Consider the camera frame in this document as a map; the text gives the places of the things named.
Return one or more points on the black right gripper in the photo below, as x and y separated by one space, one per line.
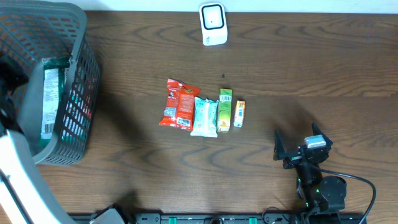
280 150

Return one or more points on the small orange candy box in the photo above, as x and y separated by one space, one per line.
239 113

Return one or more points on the green snack box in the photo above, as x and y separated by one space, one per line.
224 110

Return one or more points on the white teal wipes packet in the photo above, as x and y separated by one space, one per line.
205 118

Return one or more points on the red snack packet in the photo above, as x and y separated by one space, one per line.
180 106

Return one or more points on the green white 3M packet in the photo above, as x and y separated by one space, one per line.
55 71

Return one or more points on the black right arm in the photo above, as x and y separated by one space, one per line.
324 196

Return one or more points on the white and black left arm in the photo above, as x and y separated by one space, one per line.
25 196

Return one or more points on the grey plastic mesh basket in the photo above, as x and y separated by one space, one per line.
32 34

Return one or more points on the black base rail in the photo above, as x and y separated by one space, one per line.
278 218

